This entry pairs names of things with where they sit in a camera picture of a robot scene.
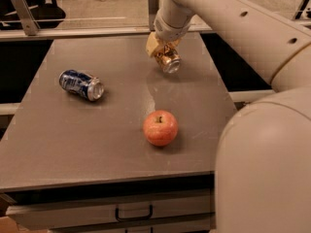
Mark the metal bracket post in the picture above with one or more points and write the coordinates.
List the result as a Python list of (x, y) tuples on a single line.
[(28, 23), (153, 6)]

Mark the red apple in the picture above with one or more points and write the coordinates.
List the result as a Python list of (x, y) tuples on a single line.
[(160, 128)]

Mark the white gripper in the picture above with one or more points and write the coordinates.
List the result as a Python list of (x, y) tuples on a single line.
[(167, 30)]

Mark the orange soda can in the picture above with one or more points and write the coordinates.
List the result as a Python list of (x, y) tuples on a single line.
[(168, 59)]

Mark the middle metal bracket post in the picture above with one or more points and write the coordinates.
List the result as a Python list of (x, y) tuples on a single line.
[(153, 6)]

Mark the black office chair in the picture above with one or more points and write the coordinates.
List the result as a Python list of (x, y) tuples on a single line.
[(45, 12)]

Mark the left metal bracket post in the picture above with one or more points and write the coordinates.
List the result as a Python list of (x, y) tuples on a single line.
[(28, 23)]

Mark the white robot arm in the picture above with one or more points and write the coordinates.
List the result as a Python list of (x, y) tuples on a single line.
[(263, 160)]

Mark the blue soda can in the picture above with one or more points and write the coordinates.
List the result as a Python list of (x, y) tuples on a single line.
[(85, 85)]

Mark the grey drawer with black handle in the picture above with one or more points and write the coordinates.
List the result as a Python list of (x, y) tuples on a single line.
[(117, 209)]

